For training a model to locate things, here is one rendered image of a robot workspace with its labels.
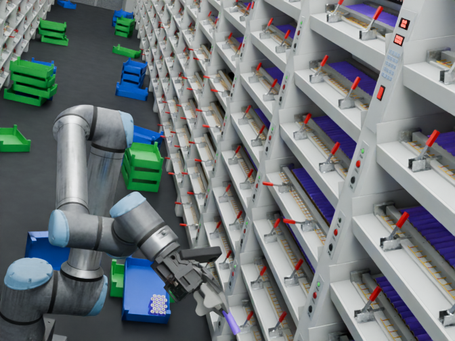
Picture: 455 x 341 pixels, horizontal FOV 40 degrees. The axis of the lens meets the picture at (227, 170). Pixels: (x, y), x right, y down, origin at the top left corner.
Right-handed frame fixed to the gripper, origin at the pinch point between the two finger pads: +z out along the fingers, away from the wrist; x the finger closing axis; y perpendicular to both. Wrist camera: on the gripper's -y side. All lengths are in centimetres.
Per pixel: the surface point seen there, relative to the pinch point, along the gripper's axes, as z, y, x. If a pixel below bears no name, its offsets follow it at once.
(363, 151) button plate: -6, -33, 38
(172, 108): -135, -224, -205
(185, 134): -100, -184, -170
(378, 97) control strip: -13, -37, 49
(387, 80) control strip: -14, -38, 53
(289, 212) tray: -8.3, -47.4, -9.0
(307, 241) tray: 1.6, -35.3, 0.6
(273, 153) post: -28, -70, -19
